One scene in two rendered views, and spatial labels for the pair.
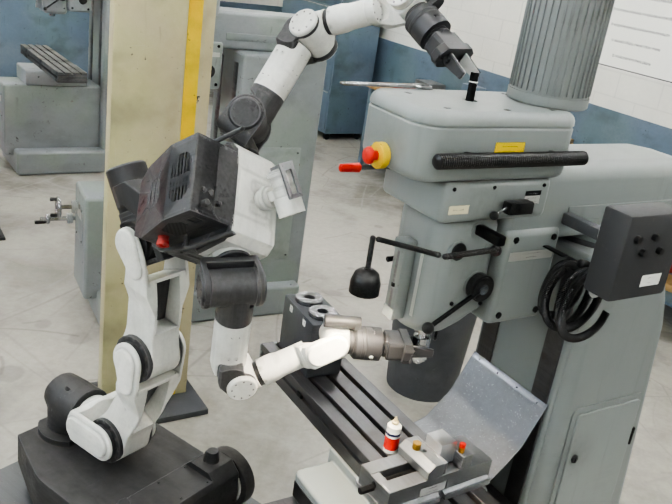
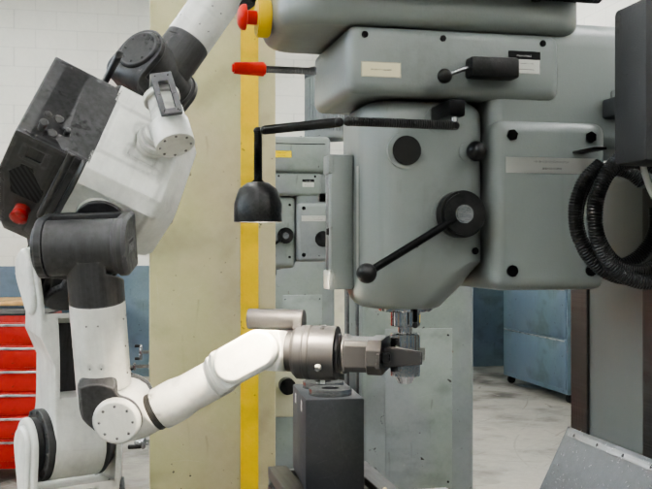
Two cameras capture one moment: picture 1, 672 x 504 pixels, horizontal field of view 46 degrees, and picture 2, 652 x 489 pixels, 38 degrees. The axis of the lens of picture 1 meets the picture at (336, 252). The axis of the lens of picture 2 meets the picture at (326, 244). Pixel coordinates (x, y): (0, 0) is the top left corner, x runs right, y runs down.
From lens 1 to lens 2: 1.11 m
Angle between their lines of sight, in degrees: 30
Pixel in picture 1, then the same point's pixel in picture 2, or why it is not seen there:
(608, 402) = not seen: outside the picture
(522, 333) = (616, 357)
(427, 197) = (339, 66)
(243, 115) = (135, 51)
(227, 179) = (92, 112)
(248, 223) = (117, 166)
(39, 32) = not seen: hidden behind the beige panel
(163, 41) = (211, 153)
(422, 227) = (354, 130)
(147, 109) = (196, 236)
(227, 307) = (72, 271)
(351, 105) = not seen: hidden behind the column
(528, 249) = (543, 154)
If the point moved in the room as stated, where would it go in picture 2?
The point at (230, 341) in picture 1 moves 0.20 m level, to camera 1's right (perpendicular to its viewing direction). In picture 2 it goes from (85, 333) to (196, 337)
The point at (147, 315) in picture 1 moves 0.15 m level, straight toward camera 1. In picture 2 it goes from (49, 370) to (16, 380)
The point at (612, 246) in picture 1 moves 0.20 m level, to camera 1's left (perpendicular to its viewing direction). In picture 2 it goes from (632, 64) to (479, 75)
